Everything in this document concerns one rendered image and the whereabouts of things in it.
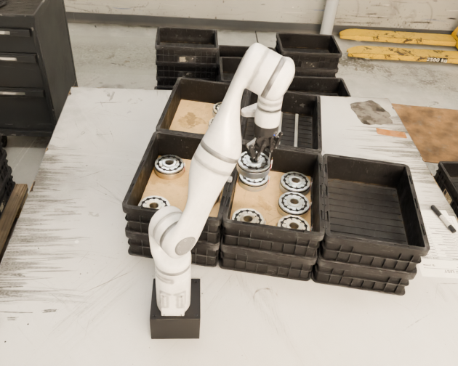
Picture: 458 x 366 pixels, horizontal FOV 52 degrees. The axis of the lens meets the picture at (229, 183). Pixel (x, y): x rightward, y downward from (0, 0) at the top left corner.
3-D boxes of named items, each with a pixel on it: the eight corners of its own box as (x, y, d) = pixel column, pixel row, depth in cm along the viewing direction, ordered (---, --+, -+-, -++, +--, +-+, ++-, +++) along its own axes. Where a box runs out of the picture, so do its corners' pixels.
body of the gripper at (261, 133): (264, 130, 132) (261, 156, 138) (286, 120, 136) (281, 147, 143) (248, 118, 136) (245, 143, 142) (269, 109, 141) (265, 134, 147)
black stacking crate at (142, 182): (218, 247, 143) (220, 222, 135) (123, 234, 144) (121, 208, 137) (234, 167, 172) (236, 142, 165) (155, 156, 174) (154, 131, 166)
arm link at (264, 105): (288, 102, 135) (258, 98, 136) (296, 54, 125) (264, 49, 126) (286, 115, 130) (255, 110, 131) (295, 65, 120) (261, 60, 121)
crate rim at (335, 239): (428, 257, 133) (431, 252, 131) (323, 242, 135) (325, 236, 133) (406, 169, 163) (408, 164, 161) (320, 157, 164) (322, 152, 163)
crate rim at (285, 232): (323, 242, 135) (325, 236, 133) (221, 227, 136) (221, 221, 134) (320, 157, 164) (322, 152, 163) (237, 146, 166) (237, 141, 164)
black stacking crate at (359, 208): (416, 277, 139) (430, 253, 132) (318, 263, 141) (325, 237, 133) (398, 189, 169) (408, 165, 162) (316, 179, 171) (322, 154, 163)
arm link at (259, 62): (250, 38, 90) (192, 150, 98) (293, 62, 90) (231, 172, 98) (254, 39, 98) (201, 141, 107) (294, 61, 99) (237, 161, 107)
